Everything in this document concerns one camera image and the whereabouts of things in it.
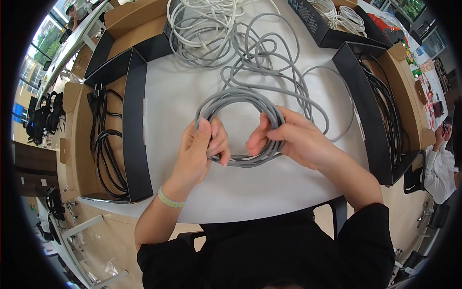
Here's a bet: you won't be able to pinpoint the cardboard box with black sleeve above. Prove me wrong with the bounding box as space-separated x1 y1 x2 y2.
332 41 437 187
84 0 174 79
57 48 154 205

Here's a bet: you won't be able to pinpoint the pile of white cables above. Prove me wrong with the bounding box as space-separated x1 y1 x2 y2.
167 0 281 49

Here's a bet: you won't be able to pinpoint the bundle of black cables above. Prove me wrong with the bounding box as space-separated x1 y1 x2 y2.
358 58 411 170

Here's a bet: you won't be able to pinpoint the person's right hand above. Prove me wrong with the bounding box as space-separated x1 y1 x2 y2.
246 105 342 171

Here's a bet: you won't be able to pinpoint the black office chairs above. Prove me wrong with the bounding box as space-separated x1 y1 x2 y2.
23 90 66 146

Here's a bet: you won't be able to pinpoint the white table frame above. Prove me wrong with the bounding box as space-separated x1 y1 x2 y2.
47 214 130 289

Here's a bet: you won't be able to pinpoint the person's right fingers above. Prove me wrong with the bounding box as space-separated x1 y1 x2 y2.
246 106 289 157

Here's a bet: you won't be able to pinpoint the table with colourful items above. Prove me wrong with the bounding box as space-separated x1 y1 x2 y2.
367 13 452 129

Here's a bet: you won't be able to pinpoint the person's left hand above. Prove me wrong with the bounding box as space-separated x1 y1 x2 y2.
160 116 231 201

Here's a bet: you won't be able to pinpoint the dark wooden cabinet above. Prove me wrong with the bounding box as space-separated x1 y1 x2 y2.
12 140 59 198

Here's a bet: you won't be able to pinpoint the long white table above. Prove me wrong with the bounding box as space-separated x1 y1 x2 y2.
36 0 115 100

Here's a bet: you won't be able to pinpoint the person's body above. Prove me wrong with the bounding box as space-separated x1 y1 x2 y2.
137 203 396 289

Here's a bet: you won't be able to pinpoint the black box with print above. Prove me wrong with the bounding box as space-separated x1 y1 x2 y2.
288 0 392 50

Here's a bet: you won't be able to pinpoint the person's left fingers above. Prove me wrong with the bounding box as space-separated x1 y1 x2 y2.
207 116 231 167

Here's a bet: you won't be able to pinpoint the white cable bundle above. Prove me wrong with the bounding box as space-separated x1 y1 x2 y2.
310 0 368 38

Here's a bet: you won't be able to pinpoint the black power cable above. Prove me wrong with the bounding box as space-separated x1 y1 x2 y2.
86 83 129 199

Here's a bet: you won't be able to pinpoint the person's left thumb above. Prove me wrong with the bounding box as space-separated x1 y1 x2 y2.
195 117 213 157

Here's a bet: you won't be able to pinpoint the light grey cable coil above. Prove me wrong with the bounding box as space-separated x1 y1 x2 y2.
170 22 239 70

